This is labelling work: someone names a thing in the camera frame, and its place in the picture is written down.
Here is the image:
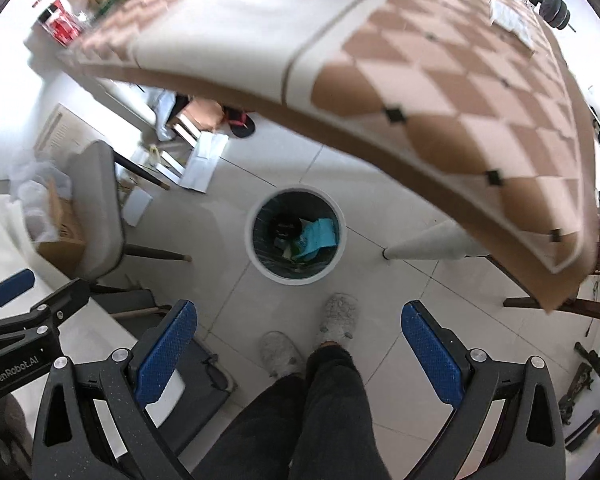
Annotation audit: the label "black barbell weights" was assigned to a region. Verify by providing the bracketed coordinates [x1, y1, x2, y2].
[539, 0, 577, 32]

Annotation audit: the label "teal wrapper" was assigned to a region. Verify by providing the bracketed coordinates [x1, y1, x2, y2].
[295, 218, 339, 262]

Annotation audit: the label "cardboard box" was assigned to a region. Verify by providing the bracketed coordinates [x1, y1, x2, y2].
[32, 180, 87, 277]

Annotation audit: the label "grey upholstered chair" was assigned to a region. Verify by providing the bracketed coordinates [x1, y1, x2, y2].
[66, 140, 192, 280]

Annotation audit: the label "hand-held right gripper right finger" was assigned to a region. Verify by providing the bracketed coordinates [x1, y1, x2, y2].
[401, 300, 566, 480]

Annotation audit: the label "white flat box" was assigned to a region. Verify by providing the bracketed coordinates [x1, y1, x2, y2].
[181, 132, 229, 194]

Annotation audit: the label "black metal tool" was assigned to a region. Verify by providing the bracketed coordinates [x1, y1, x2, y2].
[559, 342, 600, 453]

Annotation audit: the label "clear plastic packet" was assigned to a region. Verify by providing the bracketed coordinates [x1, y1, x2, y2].
[489, 0, 537, 51]

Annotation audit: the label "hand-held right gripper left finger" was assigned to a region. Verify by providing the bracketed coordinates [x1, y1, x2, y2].
[31, 299, 198, 480]

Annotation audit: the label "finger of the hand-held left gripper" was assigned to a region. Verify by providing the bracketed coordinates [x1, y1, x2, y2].
[0, 278, 91, 343]
[0, 268, 36, 321]

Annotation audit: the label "white round trash bin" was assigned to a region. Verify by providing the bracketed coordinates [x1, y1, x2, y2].
[245, 186, 349, 285]

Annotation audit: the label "grey fuzzy slipper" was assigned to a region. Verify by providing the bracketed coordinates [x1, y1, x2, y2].
[318, 293, 361, 347]
[259, 330, 305, 378]

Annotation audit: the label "black flip-flop sandal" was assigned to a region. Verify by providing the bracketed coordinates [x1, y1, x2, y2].
[223, 106, 257, 138]

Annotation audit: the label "person's dark trouser legs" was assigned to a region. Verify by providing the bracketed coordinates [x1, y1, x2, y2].
[192, 342, 392, 480]

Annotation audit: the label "checkered tablecloth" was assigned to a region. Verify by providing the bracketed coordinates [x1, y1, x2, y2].
[55, 0, 598, 317]

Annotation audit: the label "red container with black lid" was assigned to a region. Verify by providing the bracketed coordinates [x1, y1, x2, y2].
[37, 0, 81, 46]

